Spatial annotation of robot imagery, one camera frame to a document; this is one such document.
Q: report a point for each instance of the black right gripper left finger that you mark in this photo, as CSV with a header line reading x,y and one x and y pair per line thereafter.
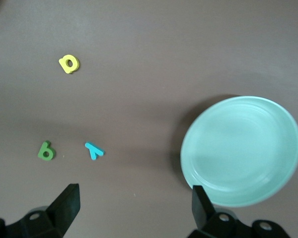
x,y
69,205

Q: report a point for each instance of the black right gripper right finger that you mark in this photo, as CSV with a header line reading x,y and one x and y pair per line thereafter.
x,y
201,208

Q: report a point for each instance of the teal foam letter y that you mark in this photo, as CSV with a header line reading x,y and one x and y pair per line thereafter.
x,y
94,150

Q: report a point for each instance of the green foam letter g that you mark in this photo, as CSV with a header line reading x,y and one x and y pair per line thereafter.
x,y
43,147

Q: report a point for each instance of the yellow foam letter d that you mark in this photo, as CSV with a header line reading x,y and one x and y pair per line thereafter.
x,y
64,67

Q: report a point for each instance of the mint green plate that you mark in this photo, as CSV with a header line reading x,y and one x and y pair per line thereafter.
x,y
241,148

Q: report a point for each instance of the brown table cover sheet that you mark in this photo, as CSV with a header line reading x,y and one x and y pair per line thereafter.
x,y
149,37

